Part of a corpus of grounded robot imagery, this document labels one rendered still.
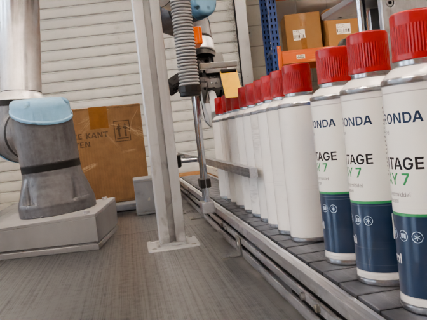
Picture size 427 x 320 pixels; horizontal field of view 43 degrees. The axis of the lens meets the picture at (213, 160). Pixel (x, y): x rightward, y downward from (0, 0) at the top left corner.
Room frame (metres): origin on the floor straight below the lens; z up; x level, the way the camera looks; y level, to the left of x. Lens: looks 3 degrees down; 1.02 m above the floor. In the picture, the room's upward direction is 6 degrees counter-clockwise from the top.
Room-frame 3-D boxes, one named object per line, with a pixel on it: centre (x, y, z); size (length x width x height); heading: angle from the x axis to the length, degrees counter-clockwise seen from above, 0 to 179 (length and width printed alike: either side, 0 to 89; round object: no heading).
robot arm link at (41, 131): (1.10, 0.33, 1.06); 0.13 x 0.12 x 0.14; 37
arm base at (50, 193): (1.10, 0.32, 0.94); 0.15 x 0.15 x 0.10
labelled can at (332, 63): (0.53, -0.12, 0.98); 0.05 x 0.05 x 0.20
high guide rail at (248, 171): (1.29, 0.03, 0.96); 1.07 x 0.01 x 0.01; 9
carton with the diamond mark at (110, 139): (1.65, 0.35, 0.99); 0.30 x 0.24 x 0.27; 18
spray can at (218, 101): (1.11, -0.03, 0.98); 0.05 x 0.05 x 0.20
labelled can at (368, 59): (0.45, -0.14, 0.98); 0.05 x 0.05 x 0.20
